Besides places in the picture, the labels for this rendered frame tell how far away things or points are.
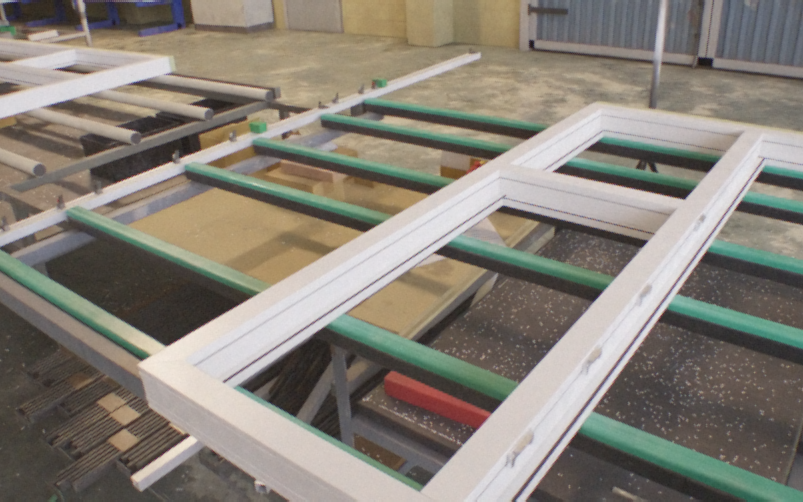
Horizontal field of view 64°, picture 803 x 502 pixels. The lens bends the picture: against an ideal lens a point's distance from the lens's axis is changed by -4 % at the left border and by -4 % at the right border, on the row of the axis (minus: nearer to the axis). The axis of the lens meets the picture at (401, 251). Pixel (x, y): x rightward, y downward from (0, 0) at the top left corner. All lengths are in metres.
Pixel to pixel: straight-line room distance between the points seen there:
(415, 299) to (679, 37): 5.90
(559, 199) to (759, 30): 5.70
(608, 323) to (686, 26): 6.29
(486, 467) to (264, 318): 0.42
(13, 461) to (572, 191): 1.85
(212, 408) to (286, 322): 0.24
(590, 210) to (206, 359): 0.80
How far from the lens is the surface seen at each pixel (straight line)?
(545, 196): 1.40
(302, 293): 1.01
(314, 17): 9.71
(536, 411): 0.77
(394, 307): 1.50
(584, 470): 1.20
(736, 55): 7.07
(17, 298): 1.36
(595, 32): 7.44
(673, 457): 0.85
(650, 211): 1.32
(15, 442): 2.47
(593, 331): 0.90
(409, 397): 1.29
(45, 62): 3.76
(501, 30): 7.99
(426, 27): 8.06
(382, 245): 1.13
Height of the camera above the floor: 1.43
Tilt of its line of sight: 27 degrees down
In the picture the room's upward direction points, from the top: 3 degrees counter-clockwise
